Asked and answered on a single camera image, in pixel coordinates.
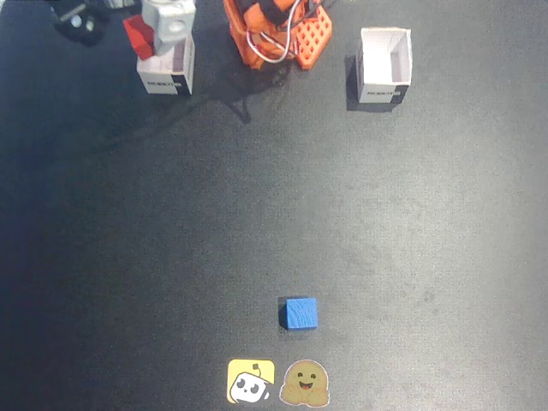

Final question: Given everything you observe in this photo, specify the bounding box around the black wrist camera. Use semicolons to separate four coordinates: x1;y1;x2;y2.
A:
50;0;110;48

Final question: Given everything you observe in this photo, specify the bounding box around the blue wooden cube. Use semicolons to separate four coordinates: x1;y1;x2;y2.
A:
283;297;319;332

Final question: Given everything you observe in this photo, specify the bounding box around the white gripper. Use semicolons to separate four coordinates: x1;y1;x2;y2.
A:
141;0;197;58

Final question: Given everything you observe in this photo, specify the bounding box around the brown hugging face sticker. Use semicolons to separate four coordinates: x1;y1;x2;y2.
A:
278;358;332;408

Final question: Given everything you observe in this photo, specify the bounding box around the white black cardboard box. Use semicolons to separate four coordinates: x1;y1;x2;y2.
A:
356;27;414;104
136;32;196;97

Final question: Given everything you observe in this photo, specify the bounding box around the red wooden cube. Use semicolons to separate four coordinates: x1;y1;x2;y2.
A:
122;14;157;62

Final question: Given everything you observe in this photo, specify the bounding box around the yellow robot face sticker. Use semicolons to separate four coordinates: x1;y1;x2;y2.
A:
226;358;277;405

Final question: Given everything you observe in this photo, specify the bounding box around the white red arm cable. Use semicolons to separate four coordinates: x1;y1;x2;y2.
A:
245;0;306;64

